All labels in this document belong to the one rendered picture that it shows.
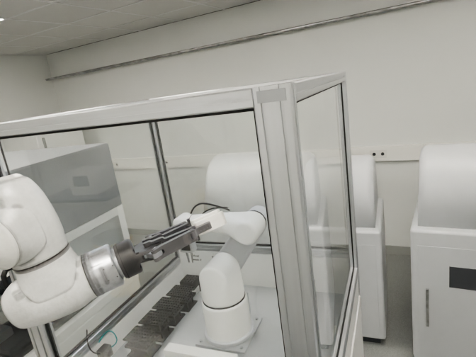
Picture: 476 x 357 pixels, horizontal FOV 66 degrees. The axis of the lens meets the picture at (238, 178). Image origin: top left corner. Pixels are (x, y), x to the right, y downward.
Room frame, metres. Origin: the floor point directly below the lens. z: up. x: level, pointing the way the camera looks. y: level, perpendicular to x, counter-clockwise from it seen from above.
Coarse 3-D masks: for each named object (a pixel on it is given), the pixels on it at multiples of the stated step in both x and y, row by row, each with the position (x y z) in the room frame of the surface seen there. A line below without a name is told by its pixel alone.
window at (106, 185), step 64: (128, 128) 0.90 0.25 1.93; (192, 128) 0.83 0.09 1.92; (64, 192) 1.01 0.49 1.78; (128, 192) 0.92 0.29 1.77; (192, 192) 0.84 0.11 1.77; (256, 192) 0.78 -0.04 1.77; (192, 256) 0.86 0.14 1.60; (256, 256) 0.79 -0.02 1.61; (64, 320) 1.08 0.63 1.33; (128, 320) 0.97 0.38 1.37; (192, 320) 0.87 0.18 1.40; (256, 320) 0.80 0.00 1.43
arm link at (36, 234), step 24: (0, 192) 0.60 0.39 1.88; (24, 192) 0.62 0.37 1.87; (0, 216) 0.58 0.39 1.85; (24, 216) 0.60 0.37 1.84; (48, 216) 0.63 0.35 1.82; (0, 240) 0.56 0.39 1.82; (24, 240) 0.58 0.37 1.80; (48, 240) 0.62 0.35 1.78; (0, 264) 0.56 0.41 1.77; (24, 264) 0.60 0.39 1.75
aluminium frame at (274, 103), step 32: (192, 96) 0.81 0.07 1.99; (224, 96) 0.78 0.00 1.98; (256, 96) 0.75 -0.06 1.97; (288, 96) 0.72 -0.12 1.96; (0, 128) 1.06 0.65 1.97; (32, 128) 1.01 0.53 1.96; (64, 128) 0.97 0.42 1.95; (96, 128) 0.94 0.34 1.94; (256, 128) 0.75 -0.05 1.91; (288, 128) 0.72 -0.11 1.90; (288, 160) 0.73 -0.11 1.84; (288, 192) 0.73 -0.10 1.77; (352, 192) 1.55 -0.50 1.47; (288, 224) 0.73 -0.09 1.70; (352, 224) 1.55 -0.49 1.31; (288, 256) 0.74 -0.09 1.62; (288, 288) 0.74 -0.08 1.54; (352, 288) 1.39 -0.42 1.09; (288, 320) 0.75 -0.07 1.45; (352, 320) 1.29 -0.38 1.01; (288, 352) 0.75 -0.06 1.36; (320, 352) 0.74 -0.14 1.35
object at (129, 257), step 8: (128, 240) 0.70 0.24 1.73; (120, 248) 0.68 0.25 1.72; (128, 248) 0.68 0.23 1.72; (136, 248) 0.71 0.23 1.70; (144, 248) 0.69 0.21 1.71; (152, 248) 0.68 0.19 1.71; (120, 256) 0.67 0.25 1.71; (128, 256) 0.67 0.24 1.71; (136, 256) 0.67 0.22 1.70; (120, 264) 0.66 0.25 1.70; (128, 264) 0.66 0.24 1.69; (136, 264) 0.67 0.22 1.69; (128, 272) 0.66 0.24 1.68; (136, 272) 0.67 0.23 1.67
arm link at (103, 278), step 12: (96, 252) 0.67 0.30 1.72; (108, 252) 0.67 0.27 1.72; (84, 264) 0.65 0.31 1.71; (96, 264) 0.65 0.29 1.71; (108, 264) 0.65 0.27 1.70; (96, 276) 0.64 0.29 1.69; (108, 276) 0.65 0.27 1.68; (120, 276) 0.66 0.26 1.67; (96, 288) 0.63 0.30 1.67; (108, 288) 0.65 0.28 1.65
